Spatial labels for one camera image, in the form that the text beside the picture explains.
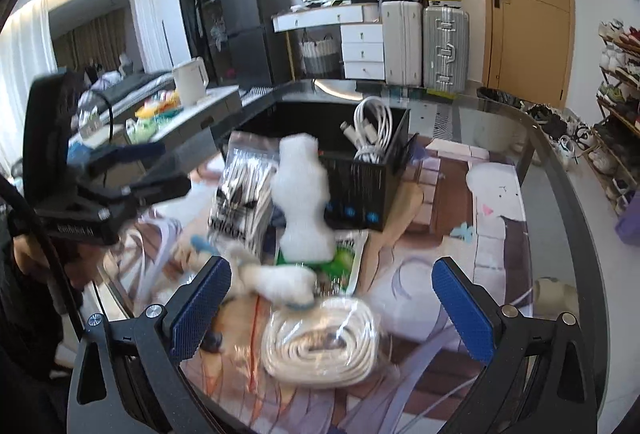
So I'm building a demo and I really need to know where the black storage box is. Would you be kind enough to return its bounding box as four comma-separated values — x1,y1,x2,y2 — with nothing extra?
315,103,420,233

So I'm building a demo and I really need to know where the woven laundry basket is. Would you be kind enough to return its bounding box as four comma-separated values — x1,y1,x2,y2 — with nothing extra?
298,33,343,77

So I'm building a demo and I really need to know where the black and white striped bag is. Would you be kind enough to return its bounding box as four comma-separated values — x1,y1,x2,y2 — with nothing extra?
207,131,281,265

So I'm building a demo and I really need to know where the white foam piece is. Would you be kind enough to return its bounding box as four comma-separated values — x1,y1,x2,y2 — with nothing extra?
270,133,337,265

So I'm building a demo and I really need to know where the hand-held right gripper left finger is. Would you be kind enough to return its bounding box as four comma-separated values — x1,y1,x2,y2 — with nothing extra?
67,255,233,434

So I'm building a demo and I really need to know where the white cable bundle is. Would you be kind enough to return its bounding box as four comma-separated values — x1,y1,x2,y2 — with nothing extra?
340,95,396,162

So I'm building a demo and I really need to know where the person's left hand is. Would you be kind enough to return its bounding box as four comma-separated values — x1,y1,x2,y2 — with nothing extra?
12,234,103,290

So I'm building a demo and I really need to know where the pile of snack packets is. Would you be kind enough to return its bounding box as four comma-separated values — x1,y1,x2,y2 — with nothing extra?
125,89,183,140

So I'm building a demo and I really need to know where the white dressing table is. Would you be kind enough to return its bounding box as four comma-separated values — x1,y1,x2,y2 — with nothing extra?
271,3,388,82

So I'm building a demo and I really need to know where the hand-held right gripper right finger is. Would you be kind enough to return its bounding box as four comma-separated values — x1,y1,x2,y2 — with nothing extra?
431,256,598,434

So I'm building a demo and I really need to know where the white plush toy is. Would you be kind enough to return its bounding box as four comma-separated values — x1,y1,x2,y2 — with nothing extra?
180,234,321,312

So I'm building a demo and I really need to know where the white suitcase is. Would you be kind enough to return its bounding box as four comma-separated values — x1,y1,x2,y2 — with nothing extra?
380,0,425,87

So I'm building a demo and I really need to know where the shoe rack with shoes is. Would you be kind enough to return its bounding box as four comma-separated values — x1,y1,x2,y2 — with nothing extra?
587,19,640,215

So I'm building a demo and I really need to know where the purple rolled mat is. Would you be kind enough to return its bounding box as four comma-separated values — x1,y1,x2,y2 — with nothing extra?
614,199,640,247

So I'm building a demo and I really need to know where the black fridge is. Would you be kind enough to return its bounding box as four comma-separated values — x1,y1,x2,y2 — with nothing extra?
216,0,296,90

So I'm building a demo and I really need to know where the wooden door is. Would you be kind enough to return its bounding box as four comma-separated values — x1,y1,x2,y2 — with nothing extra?
475,0,576,110

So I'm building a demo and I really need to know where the silver suitcase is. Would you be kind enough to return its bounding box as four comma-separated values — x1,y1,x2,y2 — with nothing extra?
422,5,471,96

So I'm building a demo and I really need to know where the green medicine packet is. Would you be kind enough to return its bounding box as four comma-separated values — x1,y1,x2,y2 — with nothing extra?
274,229,368,297

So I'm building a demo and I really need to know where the grey low cabinet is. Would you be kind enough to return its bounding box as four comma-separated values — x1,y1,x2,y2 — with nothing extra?
70,84,243,150

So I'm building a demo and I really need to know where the white kettle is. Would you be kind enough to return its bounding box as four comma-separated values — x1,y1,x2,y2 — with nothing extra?
171,56,210,106

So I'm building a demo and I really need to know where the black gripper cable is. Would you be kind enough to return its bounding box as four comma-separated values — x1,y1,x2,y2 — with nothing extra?
0,174,86,330

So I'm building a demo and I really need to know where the printed desk mat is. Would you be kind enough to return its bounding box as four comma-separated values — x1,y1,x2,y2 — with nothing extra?
107,134,538,434

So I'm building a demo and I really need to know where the bag of white rope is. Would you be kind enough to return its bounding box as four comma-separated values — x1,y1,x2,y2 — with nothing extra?
260,295,401,387

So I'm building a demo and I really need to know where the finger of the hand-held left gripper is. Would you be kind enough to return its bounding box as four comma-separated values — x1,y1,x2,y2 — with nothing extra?
117,176,193,215
87,141,167,177

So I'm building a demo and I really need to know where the pile of shoes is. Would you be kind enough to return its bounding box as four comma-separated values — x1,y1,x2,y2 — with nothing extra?
520,99,596,170

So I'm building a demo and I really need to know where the bed with dark bedding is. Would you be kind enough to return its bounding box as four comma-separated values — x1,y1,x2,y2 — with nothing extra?
75,64,176,115

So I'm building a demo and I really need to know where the trash bin with black bag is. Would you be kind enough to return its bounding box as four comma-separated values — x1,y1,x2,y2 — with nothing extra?
476,86,523,110

